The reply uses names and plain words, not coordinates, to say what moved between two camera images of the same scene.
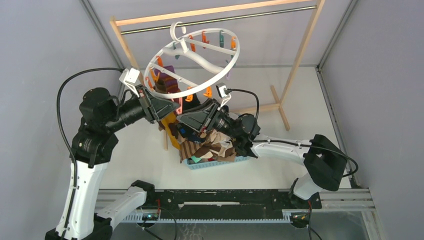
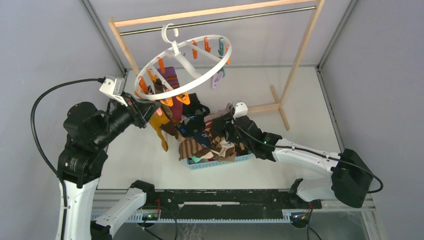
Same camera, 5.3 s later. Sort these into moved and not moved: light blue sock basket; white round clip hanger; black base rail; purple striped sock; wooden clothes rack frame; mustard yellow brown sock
Moved: purple striped sock; white round clip hanger; mustard yellow brown sock
Not moved: wooden clothes rack frame; light blue sock basket; black base rail
